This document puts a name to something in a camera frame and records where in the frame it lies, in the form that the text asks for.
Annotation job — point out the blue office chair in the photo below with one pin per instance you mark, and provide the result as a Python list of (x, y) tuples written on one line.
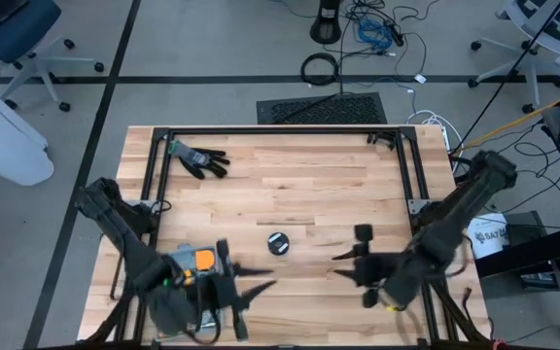
[(12, 29)]

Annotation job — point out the black power strip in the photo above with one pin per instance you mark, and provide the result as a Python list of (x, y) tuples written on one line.
[(395, 35)]

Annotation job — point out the small white adapter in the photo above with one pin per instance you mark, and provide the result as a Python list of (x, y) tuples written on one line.
[(420, 78)]

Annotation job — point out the black side table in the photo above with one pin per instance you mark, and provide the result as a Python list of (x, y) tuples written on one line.
[(528, 253)]

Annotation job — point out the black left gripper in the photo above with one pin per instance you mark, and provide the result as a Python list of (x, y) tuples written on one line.
[(224, 291)]

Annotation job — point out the white cylindrical bin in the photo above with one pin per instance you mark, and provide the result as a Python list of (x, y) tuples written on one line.
[(3, 141)]

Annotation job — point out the black stand base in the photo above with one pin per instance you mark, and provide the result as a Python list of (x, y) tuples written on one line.
[(326, 24)]

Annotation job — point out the grey tool case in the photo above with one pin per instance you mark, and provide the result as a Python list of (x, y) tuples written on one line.
[(183, 255)]

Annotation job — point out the grey metal mounting plate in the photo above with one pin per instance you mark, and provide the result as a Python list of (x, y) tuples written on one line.
[(417, 205)]

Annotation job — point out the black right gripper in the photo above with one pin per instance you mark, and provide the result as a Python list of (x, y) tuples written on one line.
[(372, 269)]

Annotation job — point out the black grey work glove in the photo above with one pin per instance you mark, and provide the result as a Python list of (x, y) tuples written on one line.
[(197, 160)]

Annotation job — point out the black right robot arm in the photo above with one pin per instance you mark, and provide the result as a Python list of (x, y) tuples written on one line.
[(455, 223)]

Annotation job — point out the small black clamp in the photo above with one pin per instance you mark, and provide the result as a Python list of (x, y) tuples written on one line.
[(382, 138)]

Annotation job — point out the black floor vent mat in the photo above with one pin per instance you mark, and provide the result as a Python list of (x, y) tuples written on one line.
[(324, 109)]

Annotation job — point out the black table frame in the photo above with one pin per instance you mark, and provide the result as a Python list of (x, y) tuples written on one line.
[(285, 130)]

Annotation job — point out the black box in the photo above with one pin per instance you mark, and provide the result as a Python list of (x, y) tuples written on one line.
[(523, 228)]

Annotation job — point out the grey mesh office chair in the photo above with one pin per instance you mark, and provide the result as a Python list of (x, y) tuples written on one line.
[(547, 34)]

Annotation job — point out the orange tape measure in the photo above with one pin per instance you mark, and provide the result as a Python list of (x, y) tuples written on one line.
[(205, 259)]

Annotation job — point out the white printed box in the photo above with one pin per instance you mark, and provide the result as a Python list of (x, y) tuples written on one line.
[(489, 238)]

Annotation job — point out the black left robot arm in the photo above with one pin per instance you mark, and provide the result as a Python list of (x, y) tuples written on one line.
[(129, 243)]

